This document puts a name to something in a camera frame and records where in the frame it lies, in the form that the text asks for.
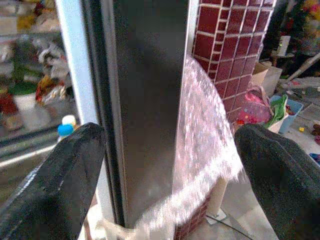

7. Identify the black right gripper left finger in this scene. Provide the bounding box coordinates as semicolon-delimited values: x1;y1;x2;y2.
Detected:
0;121;106;240

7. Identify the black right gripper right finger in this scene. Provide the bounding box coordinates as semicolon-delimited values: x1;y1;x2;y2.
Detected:
234;123;320;240

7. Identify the stainless steel fridge door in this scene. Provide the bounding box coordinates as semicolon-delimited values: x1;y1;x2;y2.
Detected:
54;0;201;230

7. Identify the fridge cabinet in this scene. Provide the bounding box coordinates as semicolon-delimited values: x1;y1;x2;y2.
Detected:
0;0;85;191

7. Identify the bottle with blue cap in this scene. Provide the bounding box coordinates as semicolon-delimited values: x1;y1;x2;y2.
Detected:
56;114;78;145

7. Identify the light blue plastic bin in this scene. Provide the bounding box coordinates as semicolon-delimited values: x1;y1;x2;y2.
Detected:
269;94;305;134

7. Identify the green cloth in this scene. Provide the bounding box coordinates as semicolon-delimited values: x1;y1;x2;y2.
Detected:
264;94;290;129

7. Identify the red and blue bag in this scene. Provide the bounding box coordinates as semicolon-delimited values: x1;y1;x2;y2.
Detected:
236;84;274;126

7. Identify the cardboard box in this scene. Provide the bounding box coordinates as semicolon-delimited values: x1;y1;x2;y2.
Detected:
250;60;284;98

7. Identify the red tiled pillar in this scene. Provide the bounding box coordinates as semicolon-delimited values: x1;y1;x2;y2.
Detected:
174;0;278;240

